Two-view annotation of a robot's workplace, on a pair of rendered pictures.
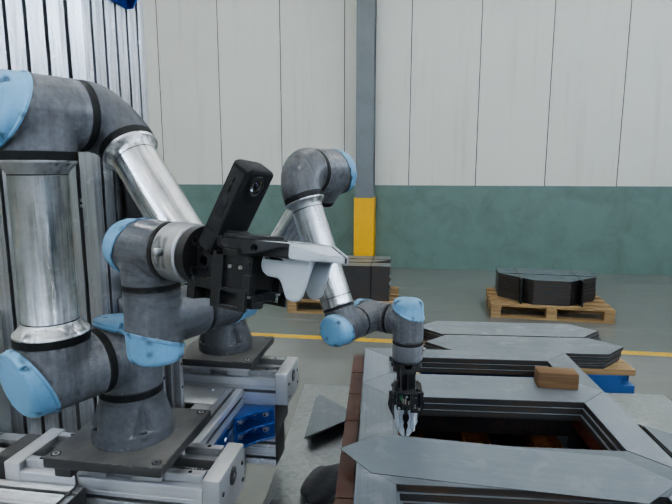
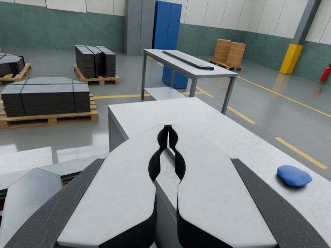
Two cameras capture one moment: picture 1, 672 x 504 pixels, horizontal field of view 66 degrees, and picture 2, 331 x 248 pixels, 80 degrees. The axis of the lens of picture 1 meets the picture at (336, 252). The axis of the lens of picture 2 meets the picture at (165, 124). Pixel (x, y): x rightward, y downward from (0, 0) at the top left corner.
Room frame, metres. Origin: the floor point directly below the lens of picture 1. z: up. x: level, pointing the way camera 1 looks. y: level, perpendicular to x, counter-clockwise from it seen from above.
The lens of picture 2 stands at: (0.58, 0.09, 1.52)
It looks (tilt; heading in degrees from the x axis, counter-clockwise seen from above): 28 degrees down; 233
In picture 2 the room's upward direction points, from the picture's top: 8 degrees clockwise
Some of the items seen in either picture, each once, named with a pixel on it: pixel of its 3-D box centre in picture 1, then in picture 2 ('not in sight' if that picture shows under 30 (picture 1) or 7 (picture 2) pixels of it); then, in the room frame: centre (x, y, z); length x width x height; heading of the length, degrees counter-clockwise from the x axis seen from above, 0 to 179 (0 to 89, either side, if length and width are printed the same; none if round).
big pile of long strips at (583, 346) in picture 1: (514, 342); not in sight; (2.10, -0.75, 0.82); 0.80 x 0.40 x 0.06; 85
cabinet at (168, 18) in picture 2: not in sight; (165, 30); (-4.28, -7.26, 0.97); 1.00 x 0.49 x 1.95; 171
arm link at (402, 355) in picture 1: (408, 352); not in sight; (1.23, -0.18, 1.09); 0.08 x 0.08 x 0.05
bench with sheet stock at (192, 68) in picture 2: not in sight; (179, 87); (-1.46, -2.39, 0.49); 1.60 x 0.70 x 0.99; 85
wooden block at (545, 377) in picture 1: (555, 377); not in sight; (1.56, -0.69, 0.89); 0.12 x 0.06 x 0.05; 81
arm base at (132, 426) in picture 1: (132, 407); not in sight; (0.94, 0.39, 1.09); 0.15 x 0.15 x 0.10
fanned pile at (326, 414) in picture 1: (329, 414); not in sight; (1.69, 0.02, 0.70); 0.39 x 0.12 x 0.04; 175
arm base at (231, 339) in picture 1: (225, 329); not in sight; (1.43, 0.32, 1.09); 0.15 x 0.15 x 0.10
